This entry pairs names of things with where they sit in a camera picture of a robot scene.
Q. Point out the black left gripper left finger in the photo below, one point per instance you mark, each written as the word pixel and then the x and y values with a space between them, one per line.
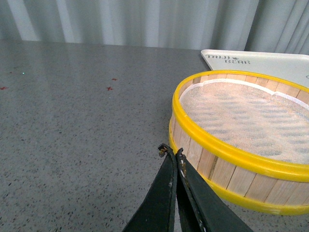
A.
pixel 157 211

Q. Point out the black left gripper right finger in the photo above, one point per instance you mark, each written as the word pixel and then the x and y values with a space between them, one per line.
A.
pixel 200 208

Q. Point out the white serving tray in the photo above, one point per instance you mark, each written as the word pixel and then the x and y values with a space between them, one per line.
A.
pixel 290 67

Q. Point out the yellow rimmed bamboo steamer basket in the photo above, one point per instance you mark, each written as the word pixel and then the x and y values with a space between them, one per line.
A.
pixel 249 180

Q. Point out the white steamer mesh liner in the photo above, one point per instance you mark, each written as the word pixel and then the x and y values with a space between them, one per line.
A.
pixel 252 118

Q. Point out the white pleated curtain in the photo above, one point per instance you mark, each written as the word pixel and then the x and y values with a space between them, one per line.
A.
pixel 280 26

